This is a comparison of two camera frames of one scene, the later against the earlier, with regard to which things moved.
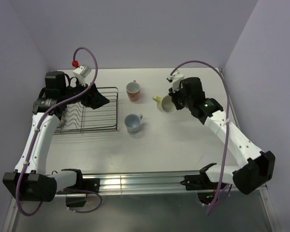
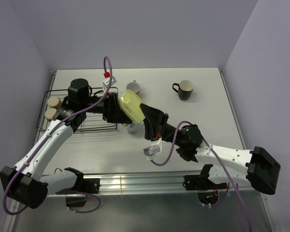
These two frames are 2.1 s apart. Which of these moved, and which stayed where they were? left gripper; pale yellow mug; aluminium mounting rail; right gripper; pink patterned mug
Moved: left gripper; right gripper; pale yellow mug
Stayed: aluminium mounting rail; pink patterned mug
